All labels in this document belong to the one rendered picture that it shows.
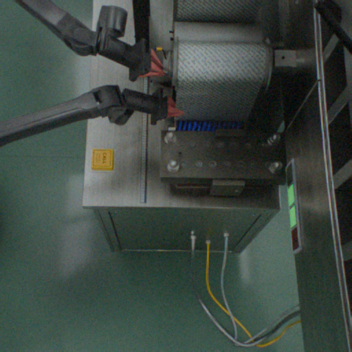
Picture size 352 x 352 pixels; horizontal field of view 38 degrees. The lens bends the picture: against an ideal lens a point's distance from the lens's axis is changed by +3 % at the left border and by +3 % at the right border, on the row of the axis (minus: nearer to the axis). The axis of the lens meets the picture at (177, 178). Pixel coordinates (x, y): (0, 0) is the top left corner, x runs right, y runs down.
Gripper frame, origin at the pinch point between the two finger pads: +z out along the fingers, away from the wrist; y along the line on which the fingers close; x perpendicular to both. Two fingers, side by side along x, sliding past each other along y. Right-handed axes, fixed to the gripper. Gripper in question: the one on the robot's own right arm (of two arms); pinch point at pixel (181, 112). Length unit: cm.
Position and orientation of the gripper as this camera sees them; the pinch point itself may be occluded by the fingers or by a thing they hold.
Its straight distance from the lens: 155.5
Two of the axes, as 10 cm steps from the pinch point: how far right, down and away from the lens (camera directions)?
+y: 0.0, 9.5, -3.2
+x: 4.9, -2.8, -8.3
